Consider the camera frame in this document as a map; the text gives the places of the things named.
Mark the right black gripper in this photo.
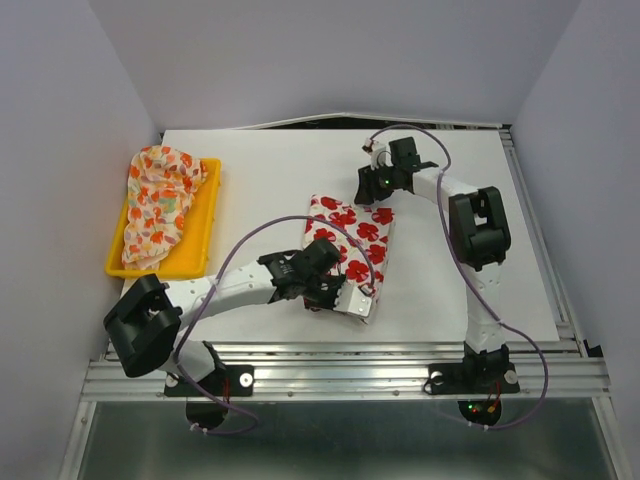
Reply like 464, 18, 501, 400
353, 160, 400, 205

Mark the white red poppy skirt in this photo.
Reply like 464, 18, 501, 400
302, 194, 395, 325

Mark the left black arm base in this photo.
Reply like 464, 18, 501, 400
164, 364, 255, 398

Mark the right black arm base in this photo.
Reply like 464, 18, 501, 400
422, 363, 521, 396

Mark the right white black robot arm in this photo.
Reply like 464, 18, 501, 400
355, 137, 513, 395

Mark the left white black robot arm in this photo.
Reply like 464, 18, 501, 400
103, 238, 346, 394

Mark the yellow plastic tray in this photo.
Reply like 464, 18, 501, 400
104, 158, 222, 280

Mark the orange floral skirt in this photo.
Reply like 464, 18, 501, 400
121, 145, 208, 270

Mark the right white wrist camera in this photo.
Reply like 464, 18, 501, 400
362, 139, 391, 170

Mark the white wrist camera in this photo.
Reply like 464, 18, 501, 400
362, 139, 391, 170
333, 283, 374, 320

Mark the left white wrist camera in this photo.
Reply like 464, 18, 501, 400
333, 283, 374, 320

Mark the aluminium frame rail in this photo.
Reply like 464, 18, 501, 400
82, 342, 612, 402

